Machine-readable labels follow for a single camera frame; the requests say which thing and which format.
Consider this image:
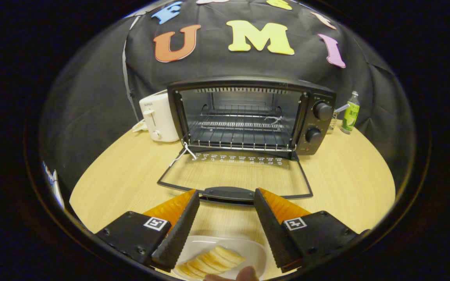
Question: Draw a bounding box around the wire basket with striped straw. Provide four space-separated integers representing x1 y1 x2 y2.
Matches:
327 103 350 134

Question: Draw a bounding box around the green drink bottle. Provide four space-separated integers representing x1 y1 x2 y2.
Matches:
341 91 360 135

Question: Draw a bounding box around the white plate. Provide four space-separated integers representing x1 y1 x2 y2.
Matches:
172 235 267 281

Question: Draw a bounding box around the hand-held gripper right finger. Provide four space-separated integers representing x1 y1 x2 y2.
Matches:
253 187 370 274

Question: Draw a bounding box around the black toaster oven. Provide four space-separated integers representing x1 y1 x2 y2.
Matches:
157 77 337 203

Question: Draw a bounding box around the white pop-up toaster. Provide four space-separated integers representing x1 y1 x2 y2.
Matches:
139 91 180 142

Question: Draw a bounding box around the sliced bread roll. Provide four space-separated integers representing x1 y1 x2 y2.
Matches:
175 246 246 279

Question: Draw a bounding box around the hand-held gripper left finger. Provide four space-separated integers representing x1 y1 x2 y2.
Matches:
95 189 201 272

